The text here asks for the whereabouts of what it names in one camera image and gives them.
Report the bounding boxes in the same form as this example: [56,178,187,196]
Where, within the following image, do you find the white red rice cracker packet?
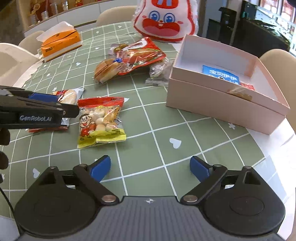
[28,87,86,133]

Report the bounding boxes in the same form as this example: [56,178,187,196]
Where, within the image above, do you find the yellow red ball snack bag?
[77,96,126,149]

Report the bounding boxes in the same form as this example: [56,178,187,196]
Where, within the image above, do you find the packaged round bread bun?
[94,58,124,84]

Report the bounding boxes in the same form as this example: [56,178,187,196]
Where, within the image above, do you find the purple packet green olives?
[108,43,128,55]

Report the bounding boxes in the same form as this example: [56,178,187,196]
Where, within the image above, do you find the blue seaweed snack packet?
[202,65,240,85]

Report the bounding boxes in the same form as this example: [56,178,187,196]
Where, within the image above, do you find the red roast chicken packet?
[116,37,166,75]

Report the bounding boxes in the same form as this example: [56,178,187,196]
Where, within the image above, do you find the clear packet beige biscuits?
[145,58,173,87]

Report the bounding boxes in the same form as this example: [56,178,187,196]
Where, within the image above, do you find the small clear candy packet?
[227,82,255,101]

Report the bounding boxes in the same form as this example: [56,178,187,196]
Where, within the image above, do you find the beige chair far left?
[18,31,44,55]

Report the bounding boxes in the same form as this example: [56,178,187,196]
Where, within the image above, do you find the beige chair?
[259,49,296,131]
[96,6,137,27]
[18,31,44,55]

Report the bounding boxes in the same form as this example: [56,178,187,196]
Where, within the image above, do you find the orange tissue box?
[36,21,82,62]

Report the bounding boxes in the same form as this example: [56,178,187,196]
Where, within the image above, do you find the green checked tablecloth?
[1,22,264,218]

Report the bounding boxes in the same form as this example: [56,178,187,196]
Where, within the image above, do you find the wooden display shelf unit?
[16,1,139,37]

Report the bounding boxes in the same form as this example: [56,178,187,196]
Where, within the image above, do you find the pink cardboard box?
[166,35,290,135]

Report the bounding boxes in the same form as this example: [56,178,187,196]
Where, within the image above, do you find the beige chair far middle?
[96,6,137,27]

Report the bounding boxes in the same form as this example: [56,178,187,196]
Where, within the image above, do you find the beige chair right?
[259,49,296,131]

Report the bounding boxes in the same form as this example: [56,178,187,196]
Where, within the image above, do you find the red white rabbit plush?
[133,0,199,42]

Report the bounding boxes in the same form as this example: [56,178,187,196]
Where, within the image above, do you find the black aquarium cabinet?
[206,0,296,58]

